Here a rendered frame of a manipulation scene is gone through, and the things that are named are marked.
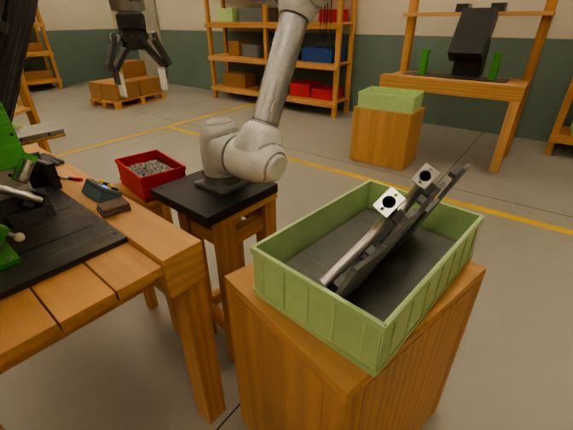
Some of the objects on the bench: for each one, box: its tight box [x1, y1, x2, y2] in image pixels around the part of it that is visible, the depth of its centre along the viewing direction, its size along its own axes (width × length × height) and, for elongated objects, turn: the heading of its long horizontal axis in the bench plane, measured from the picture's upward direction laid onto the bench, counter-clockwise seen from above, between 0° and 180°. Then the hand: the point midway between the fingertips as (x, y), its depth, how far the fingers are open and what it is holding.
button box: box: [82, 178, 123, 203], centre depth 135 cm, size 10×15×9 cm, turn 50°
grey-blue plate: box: [29, 151, 49, 189], centre depth 139 cm, size 10×2×14 cm, turn 140°
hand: (144, 90), depth 105 cm, fingers open, 13 cm apart
